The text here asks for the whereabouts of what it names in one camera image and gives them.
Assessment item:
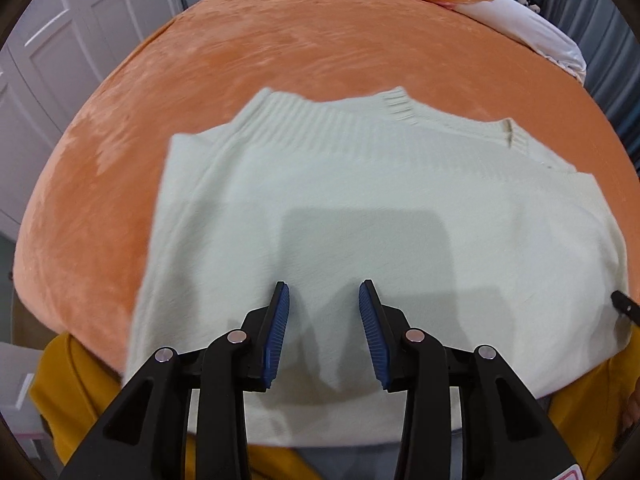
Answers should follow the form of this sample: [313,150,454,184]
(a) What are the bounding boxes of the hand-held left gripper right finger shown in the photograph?
[358,280,576,480]

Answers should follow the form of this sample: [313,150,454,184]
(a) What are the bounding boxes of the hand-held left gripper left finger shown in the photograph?
[59,281,291,480]

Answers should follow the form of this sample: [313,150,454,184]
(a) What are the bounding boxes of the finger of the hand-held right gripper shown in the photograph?
[611,290,640,327]

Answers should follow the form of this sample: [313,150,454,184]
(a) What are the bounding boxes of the cream knit cardigan red buttons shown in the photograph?
[122,86,632,448]

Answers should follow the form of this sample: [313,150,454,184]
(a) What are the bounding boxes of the person's grey pants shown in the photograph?
[295,442,401,480]

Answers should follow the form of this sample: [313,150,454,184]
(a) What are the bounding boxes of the person's yellow top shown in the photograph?
[29,332,640,480]

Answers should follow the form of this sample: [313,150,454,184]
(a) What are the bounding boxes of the white box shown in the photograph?
[0,341,48,461]

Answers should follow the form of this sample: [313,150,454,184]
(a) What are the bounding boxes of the orange plush blanket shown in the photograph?
[12,0,640,376]

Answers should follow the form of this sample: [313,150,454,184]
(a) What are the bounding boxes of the grey blue curtain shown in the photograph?
[542,0,640,166]

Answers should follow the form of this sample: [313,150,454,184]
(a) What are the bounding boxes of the white panelled wardrobe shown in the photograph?
[0,0,213,241]

